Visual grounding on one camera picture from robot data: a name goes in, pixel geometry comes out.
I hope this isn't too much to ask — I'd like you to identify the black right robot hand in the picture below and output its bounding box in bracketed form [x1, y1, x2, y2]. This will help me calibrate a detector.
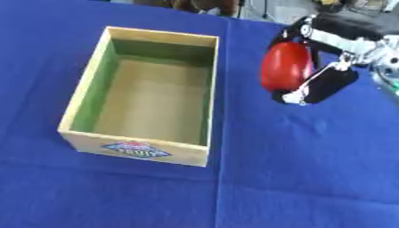
[266, 12, 399, 105]

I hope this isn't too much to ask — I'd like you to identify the red oval toy fruit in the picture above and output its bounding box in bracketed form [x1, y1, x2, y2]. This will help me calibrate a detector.
[258, 41, 317, 92]

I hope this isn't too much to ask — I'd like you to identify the tan cardboard box green inside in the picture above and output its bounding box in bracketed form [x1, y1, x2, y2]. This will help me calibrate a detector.
[56, 26, 222, 168]

